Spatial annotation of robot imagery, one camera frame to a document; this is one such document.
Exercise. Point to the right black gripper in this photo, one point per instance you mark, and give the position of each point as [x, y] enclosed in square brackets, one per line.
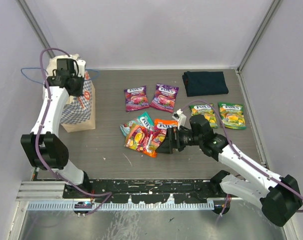
[167, 145]

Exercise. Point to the orange Fox's fruits packet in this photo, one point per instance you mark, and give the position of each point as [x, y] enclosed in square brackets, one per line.
[160, 131]

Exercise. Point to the green snack packet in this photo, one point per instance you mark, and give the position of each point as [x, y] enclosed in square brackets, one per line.
[206, 111]

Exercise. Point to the purple snack packet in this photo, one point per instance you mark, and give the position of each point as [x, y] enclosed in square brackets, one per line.
[136, 98]

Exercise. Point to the green Fox's candy packet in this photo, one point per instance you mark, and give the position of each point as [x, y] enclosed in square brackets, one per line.
[232, 115]

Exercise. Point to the blue checkered paper bag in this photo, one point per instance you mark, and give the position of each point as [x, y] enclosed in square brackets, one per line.
[79, 112]

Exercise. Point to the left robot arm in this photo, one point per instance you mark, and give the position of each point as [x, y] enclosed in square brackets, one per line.
[64, 78]

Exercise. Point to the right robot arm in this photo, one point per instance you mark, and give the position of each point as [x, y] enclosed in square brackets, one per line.
[278, 197]

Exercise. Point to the folded navy cloth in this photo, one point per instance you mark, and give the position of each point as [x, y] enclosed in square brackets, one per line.
[204, 83]

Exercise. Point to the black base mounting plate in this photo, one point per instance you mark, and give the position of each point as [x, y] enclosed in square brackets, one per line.
[152, 191]

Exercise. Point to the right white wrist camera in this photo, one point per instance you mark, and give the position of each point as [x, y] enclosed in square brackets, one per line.
[180, 117]

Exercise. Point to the right aluminium frame post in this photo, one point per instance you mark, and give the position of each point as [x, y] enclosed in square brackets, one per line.
[271, 11]

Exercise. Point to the aluminium frame post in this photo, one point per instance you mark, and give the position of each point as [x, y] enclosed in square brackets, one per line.
[271, 11]
[33, 23]

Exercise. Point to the left aluminium frame post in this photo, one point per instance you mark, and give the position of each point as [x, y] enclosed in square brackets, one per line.
[33, 23]

